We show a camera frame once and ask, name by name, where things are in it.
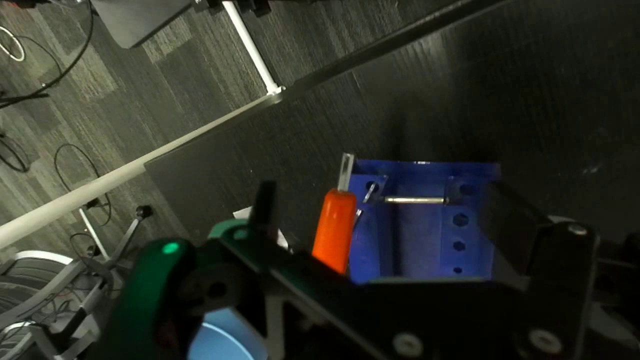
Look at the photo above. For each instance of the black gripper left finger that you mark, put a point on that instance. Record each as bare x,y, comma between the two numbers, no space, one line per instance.
321,312

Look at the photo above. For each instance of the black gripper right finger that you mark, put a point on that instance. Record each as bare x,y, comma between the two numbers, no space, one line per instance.
556,292

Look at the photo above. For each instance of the large blue plastic cup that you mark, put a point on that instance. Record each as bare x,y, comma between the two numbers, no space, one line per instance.
220,342

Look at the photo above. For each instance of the blue tool rack orange base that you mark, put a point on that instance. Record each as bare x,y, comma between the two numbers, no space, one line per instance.
412,241

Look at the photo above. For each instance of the green curved object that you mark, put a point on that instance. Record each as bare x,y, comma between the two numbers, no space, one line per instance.
150,292

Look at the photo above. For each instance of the silver metal rod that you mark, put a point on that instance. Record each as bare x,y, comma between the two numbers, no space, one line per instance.
412,198

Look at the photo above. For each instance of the black table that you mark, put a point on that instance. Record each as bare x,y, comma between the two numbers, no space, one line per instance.
533,101

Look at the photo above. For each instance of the long white pole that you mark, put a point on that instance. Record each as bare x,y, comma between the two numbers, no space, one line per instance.
132,170

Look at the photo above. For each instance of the short white pole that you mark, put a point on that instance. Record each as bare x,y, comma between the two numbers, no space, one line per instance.
250,47

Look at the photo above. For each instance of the gray flat panel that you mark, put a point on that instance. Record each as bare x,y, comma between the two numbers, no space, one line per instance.
136,21

